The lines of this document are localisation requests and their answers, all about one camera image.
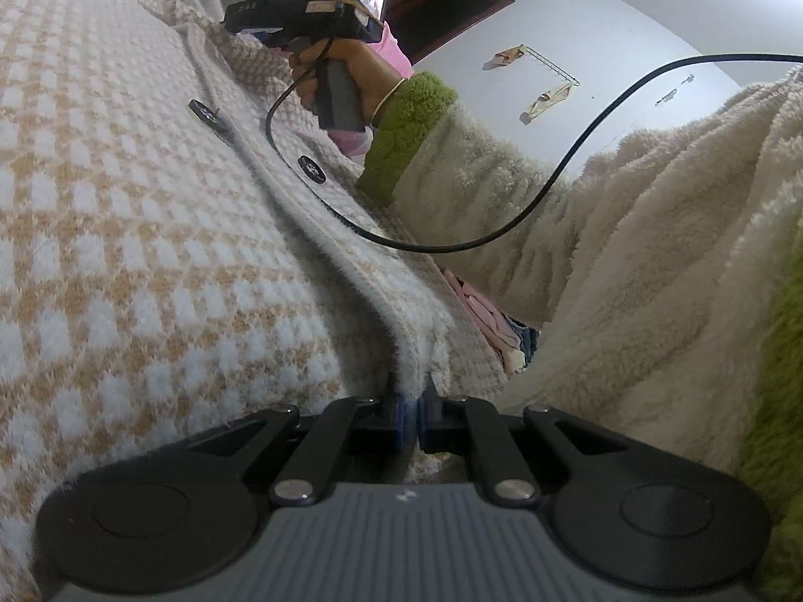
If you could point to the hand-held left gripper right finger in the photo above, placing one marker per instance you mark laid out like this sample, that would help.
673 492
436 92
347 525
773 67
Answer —
426 417

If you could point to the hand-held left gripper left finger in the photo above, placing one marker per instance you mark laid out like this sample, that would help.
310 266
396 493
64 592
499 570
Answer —
401 417

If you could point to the beige houndstooth fleece-lined coat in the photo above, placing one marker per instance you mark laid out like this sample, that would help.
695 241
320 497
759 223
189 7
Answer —
157 232

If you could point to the person's right forearm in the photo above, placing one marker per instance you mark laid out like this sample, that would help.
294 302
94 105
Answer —
451 157

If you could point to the person's right hand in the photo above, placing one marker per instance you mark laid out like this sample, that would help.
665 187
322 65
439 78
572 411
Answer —
370 78

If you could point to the pink and blue floral quilt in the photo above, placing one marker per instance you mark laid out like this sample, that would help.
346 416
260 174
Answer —
395 53

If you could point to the gold bangle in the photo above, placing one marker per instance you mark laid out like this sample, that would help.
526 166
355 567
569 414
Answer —
390 100

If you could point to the pink folded garment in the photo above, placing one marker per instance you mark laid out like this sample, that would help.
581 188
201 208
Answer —
483 313

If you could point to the white wall hook rack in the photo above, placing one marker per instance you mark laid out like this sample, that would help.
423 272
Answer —
552 63

